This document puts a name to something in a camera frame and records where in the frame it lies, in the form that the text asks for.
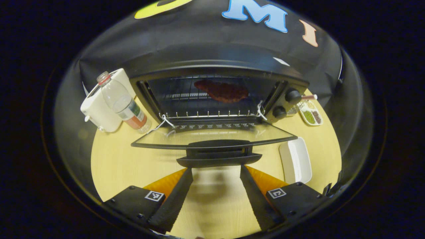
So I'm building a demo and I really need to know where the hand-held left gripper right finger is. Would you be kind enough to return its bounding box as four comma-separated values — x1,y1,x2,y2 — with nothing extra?
240,165,330,232

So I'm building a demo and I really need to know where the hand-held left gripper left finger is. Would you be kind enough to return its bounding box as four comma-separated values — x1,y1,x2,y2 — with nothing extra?
105,168,194,234

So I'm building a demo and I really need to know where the black electric oven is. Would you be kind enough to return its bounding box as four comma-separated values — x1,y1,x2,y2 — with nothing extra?
128,43,310,168

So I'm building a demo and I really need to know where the brown steak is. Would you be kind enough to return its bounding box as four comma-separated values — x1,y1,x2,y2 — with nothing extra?
194,79,250,104

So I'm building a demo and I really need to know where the white rectangular tray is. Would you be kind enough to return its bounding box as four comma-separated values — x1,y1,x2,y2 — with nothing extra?
279,137,313,185

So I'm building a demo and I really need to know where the white divided plate with beans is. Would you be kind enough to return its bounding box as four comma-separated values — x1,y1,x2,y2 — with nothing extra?
297,100,324,126

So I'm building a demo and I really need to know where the clear plastic water bottle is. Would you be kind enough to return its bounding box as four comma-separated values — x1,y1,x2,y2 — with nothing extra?
96,71,152,134

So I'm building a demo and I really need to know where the white toaster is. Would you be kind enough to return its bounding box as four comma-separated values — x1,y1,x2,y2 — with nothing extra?
80,68,137,133

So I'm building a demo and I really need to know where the black backdrop cloth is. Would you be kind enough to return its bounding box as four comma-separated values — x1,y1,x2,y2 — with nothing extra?
55,0,374,188

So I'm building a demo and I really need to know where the metal oven wire rack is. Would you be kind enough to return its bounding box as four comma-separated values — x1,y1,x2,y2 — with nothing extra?
159,77,267,120

